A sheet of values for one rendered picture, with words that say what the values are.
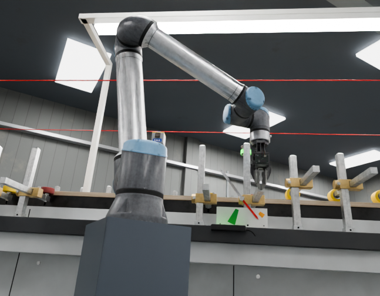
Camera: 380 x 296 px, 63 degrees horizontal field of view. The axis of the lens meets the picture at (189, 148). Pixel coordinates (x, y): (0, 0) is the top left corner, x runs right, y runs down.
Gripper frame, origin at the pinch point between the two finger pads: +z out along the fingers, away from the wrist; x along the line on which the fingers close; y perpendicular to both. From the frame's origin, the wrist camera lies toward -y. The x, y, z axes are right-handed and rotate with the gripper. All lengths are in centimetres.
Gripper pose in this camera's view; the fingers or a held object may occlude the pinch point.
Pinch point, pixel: (261, 187)
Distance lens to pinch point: 140.2
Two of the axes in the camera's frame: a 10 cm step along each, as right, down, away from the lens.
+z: -0.6, 9.3, -3.6
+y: -1.7, -3.7, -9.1
